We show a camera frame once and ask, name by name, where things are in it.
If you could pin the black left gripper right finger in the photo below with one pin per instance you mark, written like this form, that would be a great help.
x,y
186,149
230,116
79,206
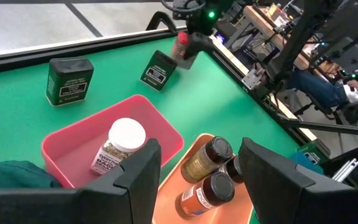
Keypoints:
x,y
278,186

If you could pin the white lid spice jar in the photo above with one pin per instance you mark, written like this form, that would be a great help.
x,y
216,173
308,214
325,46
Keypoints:
x,y
123,140

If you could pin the orange plastic bin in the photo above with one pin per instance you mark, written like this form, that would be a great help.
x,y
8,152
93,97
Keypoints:
x,y
169,193

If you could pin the silver aluminium profile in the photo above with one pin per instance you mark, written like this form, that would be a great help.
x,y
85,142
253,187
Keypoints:
x,y
346,169

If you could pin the person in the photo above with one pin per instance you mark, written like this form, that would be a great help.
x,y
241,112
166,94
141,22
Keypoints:
x,y
322,87

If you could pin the teal plastic bin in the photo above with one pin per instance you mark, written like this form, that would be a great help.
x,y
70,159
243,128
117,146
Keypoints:
x,y
298,161

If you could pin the black table frame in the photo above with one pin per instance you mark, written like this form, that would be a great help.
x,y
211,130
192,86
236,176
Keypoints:
x,y
73,49

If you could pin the magenta plastic bin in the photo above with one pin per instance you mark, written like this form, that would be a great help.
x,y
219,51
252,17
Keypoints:
x,y
82,140

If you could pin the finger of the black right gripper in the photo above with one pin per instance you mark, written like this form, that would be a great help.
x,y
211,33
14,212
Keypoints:
x,y
199,46

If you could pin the black lid spice jar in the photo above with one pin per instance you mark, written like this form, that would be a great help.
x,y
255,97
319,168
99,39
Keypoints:
x,y
204,160
233,169
204,196

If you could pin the black table clamp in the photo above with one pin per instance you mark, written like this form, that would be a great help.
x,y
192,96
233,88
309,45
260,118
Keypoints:
x,y
160,20

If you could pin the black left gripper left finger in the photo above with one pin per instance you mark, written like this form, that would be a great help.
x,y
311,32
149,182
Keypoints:
x,y
129,186

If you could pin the dark teal cloth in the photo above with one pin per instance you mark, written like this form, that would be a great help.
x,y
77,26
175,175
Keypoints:
x,y
14,174

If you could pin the wooden background desk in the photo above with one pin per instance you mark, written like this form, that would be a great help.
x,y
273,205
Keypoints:
x,y
266,25

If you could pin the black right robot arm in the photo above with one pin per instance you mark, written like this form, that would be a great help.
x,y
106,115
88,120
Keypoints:
x,y
322,31

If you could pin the blue office chair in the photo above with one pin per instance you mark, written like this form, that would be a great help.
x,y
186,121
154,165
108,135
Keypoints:
x,y
350,112

